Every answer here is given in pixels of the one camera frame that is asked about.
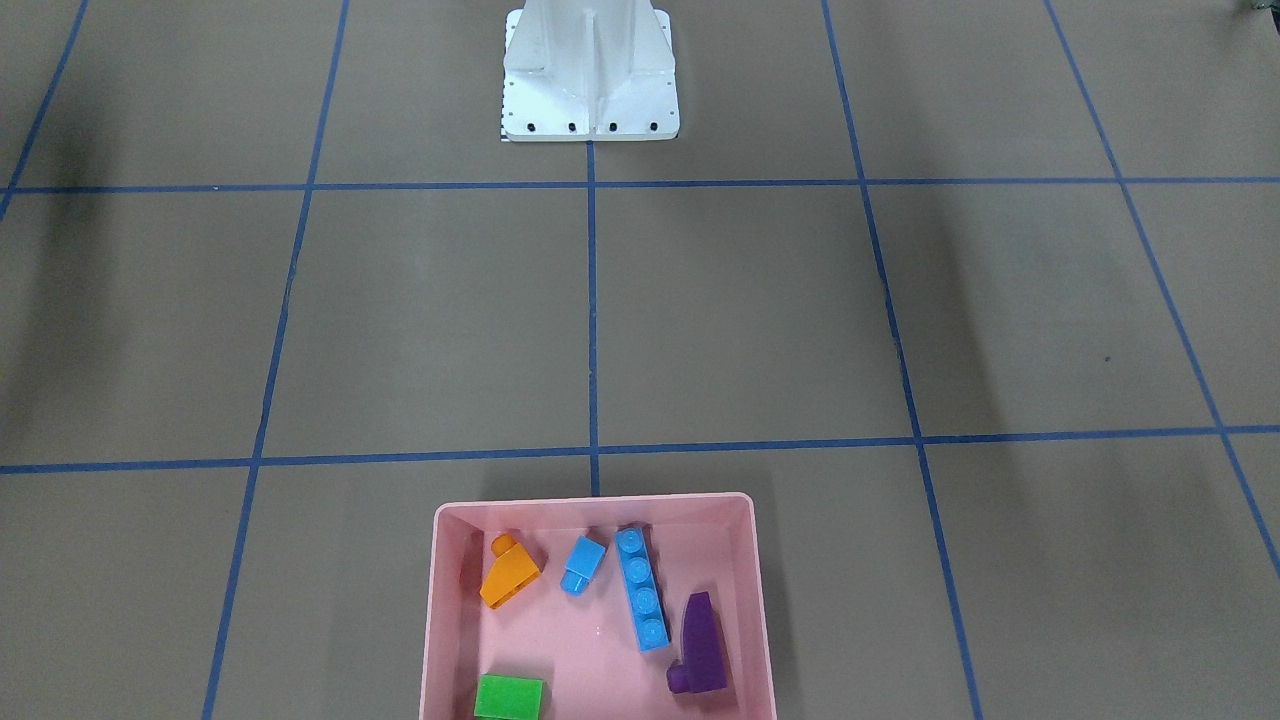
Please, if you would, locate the small blue toy block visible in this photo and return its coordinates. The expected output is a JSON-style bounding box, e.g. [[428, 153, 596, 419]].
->
[[559, 536, 607, 597]]

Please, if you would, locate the orange toy block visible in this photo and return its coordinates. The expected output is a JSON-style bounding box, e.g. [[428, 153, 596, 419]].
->
[[479, 533, 541, 610]]

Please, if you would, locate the long blue toy block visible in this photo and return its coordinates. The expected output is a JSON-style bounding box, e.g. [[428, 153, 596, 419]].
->
[[614, 527, 669, 652]]

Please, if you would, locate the purple toy block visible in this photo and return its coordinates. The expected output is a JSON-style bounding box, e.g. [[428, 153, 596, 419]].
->
[[666, 591, 728, 694]]

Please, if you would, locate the green toy block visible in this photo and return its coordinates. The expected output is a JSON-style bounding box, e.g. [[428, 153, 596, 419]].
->
[[474, 674, 547, 720]]

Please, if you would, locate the pink plastic box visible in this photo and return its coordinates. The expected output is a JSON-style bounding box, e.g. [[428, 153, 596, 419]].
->
[[419, 492, 778, 719]]

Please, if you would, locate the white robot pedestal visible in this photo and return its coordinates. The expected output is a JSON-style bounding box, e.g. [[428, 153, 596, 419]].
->
[[500, 1, 681, 143]]

